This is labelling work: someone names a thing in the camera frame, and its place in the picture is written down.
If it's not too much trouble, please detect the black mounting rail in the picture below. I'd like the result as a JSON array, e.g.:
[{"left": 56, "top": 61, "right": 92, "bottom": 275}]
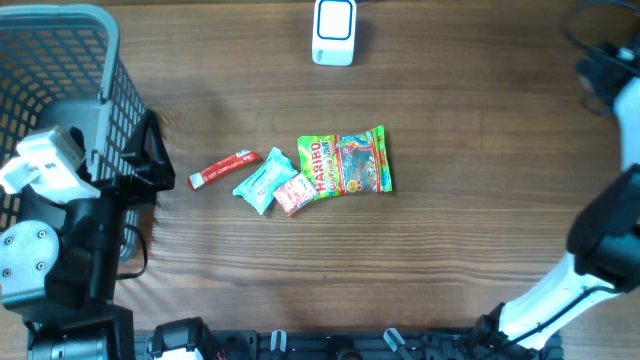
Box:
[{"left": 134, "top": 327, "right": 564, "bottom": 360}]

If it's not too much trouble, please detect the green Haribo gummy bag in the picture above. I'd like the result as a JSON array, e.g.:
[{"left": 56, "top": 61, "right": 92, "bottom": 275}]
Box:
[{"left": 297, "top": 125, "right": 393, "bottom": 200}]

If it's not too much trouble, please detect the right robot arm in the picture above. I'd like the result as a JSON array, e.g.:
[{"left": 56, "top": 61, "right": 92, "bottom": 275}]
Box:
[{"left": 463, "top": 1, "right": 639, "bottom": 359}]

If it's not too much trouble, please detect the white barcode scanner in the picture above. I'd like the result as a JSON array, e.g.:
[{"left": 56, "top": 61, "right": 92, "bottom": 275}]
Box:
[{"left": 312, "top": 0, "right": 357, "bottom": 67}]

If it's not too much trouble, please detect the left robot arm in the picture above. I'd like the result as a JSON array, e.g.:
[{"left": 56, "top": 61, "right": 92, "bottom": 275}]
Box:
[{"left": 1, "top": 111, "right": 175, "bottom": 359}]

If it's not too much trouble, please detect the teal tissue packet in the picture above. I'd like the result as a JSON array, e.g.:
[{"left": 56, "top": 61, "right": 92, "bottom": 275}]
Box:
[{"left": 232, "top": 147, "right": 298, "bottom": 215}]

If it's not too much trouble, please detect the small red candy packet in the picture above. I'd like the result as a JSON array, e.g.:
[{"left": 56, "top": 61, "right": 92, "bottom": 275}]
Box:
[{"left": 273, "top": 173, "right": 318, "bottom": 216}]

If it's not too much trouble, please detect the grey plastic shopping basket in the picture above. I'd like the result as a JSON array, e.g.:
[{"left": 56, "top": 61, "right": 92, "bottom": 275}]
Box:
[{"left": 1, "top": 5, "right": 147, "bottom": 261}]

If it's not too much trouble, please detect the red stick snack packet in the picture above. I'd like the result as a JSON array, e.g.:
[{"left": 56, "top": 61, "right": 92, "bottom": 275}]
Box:
[{"left": 188, "top": 149, "right": 262, "bottom": 191}]

